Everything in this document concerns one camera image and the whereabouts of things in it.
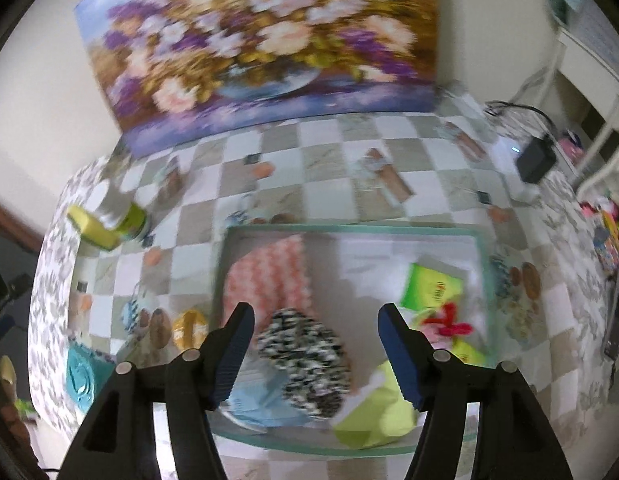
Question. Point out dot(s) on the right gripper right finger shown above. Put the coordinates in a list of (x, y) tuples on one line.
[(515, 439)]

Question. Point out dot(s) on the leopard print scrunchie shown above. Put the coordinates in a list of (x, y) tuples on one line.
[(313, 359)]

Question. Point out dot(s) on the green tissue pack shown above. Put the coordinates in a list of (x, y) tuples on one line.
[(429, 289)]

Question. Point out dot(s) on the white tray teal rim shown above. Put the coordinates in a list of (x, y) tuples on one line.
[(356, 268)]

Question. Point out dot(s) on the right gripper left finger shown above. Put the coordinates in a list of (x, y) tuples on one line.
[(116, 439)]

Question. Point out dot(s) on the checkered printed table cover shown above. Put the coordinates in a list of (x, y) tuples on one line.
[(438, 169)]

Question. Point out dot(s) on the yellow green sponge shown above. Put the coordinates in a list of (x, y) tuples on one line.
[(91, 229)]

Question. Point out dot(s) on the lime green cloth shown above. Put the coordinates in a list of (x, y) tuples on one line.
[(376, 414)]

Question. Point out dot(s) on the red scrunchie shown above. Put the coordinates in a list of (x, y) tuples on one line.
[(445, 322)]

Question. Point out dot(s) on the black power adapter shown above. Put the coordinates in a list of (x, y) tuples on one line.
[(536, 159)]

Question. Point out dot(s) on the round gold tin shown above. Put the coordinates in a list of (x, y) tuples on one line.
[(189, 330)]

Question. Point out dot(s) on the white pill bottle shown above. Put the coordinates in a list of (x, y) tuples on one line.
[(117, 212)]

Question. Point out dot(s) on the flower painting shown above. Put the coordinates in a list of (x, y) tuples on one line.
[(173, 71)]

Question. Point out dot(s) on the blue face mask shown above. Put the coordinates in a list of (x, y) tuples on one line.
[(256, 401)]

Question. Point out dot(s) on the pink white striped cloth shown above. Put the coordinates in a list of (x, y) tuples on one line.
[(271, 278)]

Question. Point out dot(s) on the teal plastic box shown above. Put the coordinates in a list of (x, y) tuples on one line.
[(87, 372)]

